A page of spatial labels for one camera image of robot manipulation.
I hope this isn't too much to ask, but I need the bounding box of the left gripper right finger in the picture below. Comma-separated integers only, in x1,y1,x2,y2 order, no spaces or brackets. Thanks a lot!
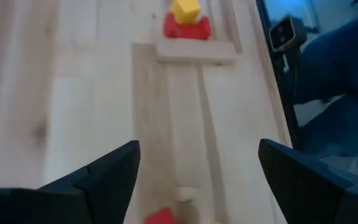
257,138,358,224

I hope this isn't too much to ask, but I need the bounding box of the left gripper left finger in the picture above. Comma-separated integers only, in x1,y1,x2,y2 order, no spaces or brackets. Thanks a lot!
0,139,141,224

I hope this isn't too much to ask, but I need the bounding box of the natural wood arch block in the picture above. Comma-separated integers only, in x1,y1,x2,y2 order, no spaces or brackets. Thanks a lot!
174,185,201,218

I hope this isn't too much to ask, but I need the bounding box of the long natural wood plank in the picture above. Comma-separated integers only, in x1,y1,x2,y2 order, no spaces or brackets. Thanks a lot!
155,39,239,65

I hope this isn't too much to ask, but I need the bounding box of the red arch block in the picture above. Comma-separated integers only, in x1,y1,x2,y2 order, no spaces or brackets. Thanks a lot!
163,12,213,40

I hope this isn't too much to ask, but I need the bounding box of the yellow cube block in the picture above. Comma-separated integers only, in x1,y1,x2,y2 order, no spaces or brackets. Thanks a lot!
170,0,201,26

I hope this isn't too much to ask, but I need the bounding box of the red wooden block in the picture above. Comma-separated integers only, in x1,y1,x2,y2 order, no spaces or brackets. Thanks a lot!
144,207,177,224

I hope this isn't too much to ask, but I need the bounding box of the person's leg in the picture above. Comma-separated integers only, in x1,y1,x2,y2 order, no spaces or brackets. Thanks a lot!
293,6,358,158

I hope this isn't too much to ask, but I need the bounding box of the small black table camera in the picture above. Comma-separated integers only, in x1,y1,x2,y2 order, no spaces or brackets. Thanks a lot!
268,15,308,54

